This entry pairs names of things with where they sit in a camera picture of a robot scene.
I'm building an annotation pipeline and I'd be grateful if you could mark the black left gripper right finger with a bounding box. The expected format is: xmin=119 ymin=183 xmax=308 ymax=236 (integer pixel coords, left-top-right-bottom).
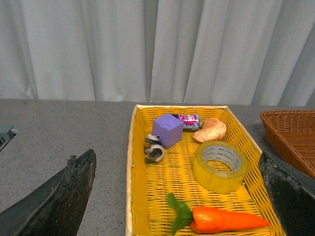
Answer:
xmin=258 ymin=152 xmax=315 ymax=236

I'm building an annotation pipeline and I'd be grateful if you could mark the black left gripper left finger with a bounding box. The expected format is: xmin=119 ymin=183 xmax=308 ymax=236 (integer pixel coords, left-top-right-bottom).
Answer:
xmin=0 ymin=149 xmax=96 ymax=236

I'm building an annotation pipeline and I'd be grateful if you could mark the yellow packing tape roll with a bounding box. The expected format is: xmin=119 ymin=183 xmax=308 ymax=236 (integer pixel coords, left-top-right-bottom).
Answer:
xmin=193 ymin=141 xmax=249 ymax=194

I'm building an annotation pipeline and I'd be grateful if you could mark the brown wicker basket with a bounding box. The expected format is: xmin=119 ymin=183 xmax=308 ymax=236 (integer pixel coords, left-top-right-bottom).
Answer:
xmin=260 ymin=110 xmax=315 ymax=178

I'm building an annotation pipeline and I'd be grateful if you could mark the yellow woven basket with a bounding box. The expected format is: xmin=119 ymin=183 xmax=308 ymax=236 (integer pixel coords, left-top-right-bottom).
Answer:
xmin=126 ymin=105 xmax=285 ymax=236

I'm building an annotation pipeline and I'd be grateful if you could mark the grey device at edge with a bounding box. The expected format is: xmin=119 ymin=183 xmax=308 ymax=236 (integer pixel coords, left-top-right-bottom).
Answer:
xmin=0 ymin=124 xmax=18 ymax=150

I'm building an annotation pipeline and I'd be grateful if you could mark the orange toy carrot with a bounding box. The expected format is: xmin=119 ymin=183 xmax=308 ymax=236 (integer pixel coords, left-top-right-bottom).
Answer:
xmin=166 ymin=193 xmax=269 ymax=235

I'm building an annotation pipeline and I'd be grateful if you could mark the toy bread piece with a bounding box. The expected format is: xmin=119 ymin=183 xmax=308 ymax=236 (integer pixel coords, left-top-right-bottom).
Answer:
xmin=192 ymin=118 xmax=227 ymax=143

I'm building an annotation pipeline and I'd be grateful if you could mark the black white toy animal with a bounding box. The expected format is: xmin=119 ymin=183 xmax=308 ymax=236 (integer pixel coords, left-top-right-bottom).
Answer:
xmin=144 ymin=134 xmax=165 ymax=163

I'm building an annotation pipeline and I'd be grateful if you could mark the small pink drink can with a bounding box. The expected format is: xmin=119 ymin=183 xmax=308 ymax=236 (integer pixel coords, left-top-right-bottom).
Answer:
xmin=172 ymin=114 xmax=200 ymax=130

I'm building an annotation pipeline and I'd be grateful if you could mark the purple cube block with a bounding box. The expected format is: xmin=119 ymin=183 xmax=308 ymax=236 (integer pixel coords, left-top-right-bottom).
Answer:
xmin=152 ymin=114 xmax=184 ymax=148

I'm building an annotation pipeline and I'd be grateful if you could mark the grey curtain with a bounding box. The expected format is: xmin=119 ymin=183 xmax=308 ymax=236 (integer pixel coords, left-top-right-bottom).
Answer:
xmin=0 ymin=0 xmax=315 ymax=107

